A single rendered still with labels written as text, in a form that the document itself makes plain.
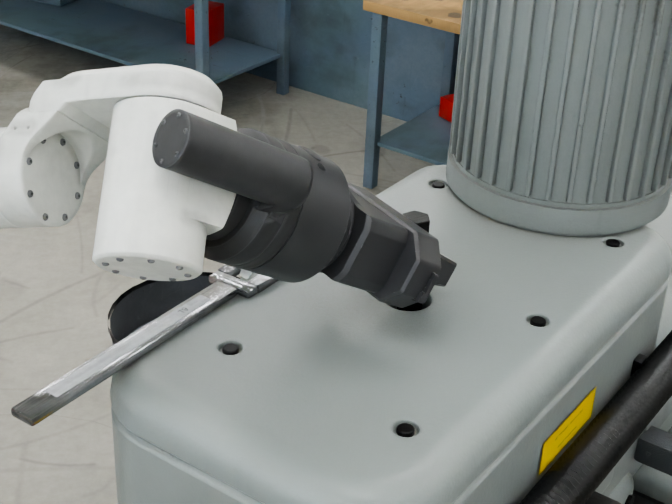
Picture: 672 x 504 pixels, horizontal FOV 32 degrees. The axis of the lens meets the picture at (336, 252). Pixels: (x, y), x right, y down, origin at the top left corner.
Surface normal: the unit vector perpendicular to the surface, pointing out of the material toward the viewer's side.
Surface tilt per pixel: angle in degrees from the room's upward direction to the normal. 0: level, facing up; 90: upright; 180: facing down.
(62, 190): 76
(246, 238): 82
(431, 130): 0
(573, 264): 0
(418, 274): 90
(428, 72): 90
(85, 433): 0
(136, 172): 47
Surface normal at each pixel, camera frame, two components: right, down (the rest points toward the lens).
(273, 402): 0.04, -0.87
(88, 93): -0.39, -0.26
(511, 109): -0.62, 0.36
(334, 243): 0.56, 0.40
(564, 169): -0.18, 0.48
